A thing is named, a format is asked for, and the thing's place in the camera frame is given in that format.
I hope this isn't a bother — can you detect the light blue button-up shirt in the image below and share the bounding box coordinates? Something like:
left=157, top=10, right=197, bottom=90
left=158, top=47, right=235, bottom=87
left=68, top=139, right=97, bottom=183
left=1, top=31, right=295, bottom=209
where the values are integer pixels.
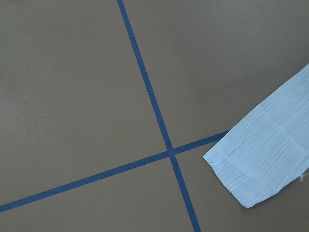
left=203, top=67, right=309, bottom=208

